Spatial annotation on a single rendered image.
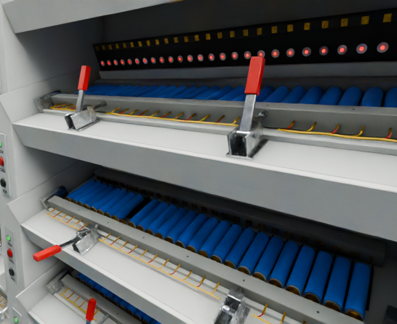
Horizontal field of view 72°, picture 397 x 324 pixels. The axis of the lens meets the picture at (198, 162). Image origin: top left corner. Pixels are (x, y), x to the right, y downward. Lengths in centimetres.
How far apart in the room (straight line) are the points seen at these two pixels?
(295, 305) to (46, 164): 51
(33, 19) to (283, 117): 41
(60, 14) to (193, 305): 43
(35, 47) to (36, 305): 52
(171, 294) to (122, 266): 9
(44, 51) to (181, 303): 50
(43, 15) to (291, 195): 43
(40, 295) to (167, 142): 51
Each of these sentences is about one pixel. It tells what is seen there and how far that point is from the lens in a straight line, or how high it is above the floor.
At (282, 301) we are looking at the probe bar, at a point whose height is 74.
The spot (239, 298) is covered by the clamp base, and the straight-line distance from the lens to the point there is 34.
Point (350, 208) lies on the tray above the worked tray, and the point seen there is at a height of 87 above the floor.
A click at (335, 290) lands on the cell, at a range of 36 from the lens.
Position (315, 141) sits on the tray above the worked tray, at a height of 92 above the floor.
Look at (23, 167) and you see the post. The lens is 62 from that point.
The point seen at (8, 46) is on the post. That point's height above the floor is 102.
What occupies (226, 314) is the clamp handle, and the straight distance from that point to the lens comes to 34.
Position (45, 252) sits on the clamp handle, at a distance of 47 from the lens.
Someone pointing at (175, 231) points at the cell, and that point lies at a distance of 43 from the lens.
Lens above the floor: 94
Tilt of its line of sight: 12 degrees down
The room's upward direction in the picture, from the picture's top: 3 degrees clockwise
